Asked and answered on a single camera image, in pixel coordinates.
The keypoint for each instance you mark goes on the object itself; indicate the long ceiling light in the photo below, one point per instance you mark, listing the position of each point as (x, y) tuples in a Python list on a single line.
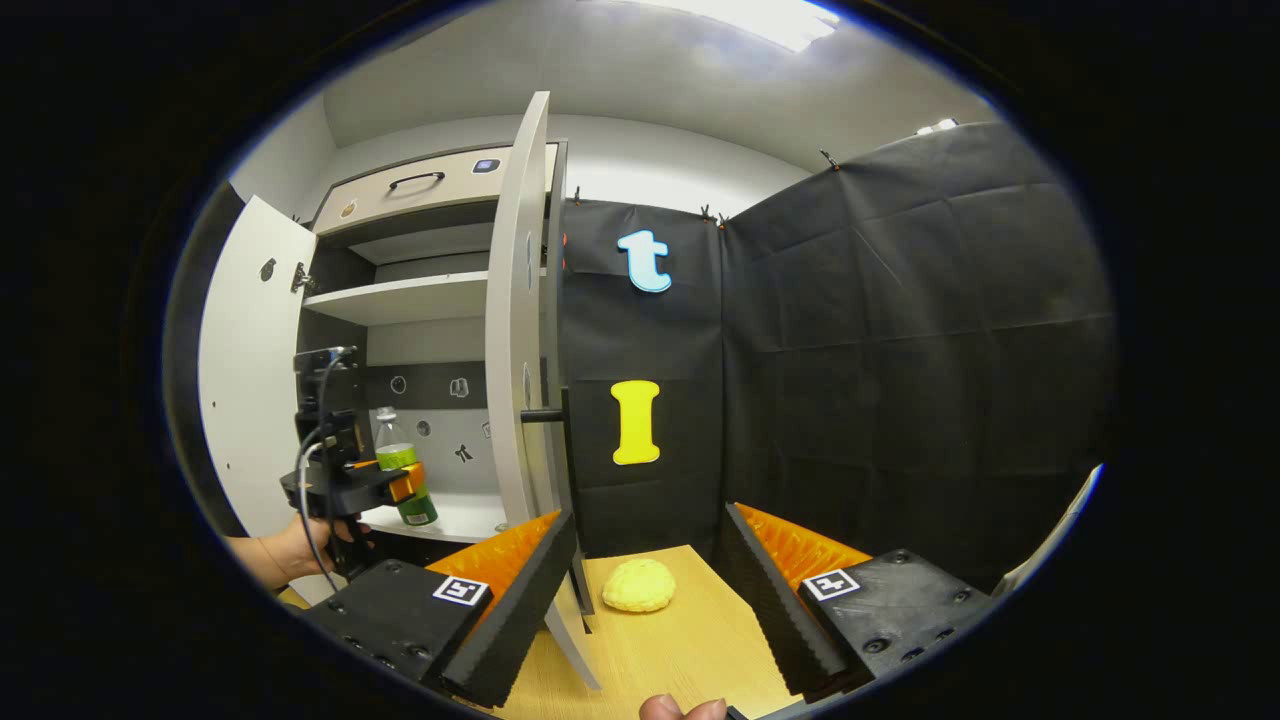
[(740, 20)]

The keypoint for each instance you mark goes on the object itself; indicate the metal door hinge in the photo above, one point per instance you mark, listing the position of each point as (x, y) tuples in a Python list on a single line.
[(300, 278)]

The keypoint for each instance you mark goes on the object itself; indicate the cube sticker cabinet door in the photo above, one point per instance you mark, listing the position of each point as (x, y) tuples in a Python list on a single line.
[(510, 350)]

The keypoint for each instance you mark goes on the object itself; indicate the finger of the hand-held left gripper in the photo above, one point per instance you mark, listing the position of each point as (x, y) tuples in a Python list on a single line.
[(405, 482)]

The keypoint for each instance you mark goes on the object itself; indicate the checkered sticker cabinet door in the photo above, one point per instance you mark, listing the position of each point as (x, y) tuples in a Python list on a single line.
[(250, 380)]

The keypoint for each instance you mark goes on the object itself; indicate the yellow bumpy bun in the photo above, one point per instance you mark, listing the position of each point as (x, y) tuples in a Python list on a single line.
[(638, 587)]

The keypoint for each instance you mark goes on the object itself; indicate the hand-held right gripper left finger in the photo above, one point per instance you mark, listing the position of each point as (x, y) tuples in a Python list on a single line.
[(520, 610)]

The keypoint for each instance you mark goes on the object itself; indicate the white cabinet bottom shelf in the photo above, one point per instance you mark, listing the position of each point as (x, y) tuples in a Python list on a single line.
[(470, 515)]

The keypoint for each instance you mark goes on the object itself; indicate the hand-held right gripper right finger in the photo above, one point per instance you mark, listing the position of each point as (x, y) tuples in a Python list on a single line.
[(765, 600)]

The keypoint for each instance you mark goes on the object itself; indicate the small ceiling light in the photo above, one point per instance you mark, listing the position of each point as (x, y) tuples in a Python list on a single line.
[(938, 126)]

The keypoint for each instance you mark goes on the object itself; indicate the clear bottle with green label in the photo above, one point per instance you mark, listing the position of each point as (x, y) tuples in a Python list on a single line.
[(395, 450)]

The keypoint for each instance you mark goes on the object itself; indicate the beige cabinet drawer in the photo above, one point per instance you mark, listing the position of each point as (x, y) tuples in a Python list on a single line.
[(420, 200)]

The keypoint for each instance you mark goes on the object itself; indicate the white cabinet shelf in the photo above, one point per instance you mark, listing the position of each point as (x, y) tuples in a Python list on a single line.
[(400, 298), (470, 515)]

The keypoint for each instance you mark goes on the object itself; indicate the grey wooden cabinet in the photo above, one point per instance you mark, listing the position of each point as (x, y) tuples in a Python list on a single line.
[(430, 340)]

